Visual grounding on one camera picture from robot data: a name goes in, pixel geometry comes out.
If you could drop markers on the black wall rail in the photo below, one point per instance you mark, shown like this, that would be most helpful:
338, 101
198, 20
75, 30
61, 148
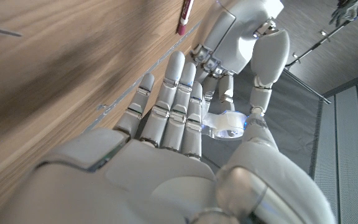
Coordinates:
322, 40

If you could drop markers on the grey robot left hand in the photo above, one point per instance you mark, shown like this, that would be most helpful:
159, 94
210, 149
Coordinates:
238, 40

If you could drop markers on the white marker red cap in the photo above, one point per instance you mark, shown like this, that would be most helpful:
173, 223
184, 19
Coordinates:
185, 15

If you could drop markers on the black backdrop pole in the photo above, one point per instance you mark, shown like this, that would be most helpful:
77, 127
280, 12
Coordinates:
306, 85

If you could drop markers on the clear tape roll green dispenser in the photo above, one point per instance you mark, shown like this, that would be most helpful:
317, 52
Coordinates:
225, 124

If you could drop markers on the black curtain backdrop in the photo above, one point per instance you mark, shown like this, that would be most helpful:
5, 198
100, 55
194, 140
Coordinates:
291, 124

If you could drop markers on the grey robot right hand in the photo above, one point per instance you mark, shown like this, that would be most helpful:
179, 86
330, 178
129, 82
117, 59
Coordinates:
135, 180

